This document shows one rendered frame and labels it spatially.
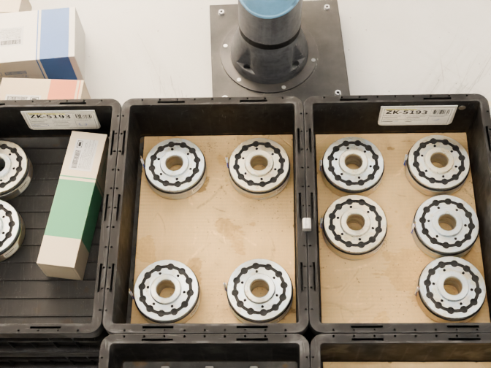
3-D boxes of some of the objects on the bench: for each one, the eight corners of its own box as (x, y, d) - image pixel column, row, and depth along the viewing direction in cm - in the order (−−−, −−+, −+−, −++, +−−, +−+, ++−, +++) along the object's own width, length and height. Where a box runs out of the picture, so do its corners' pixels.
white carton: (85, 33, 169) (75, 6, 161) (85, 82, 164) (74, 55, 156) (-10, 42, 169) (-25, 15, 161) (-14, 90, 164) (-29, 65, 156)
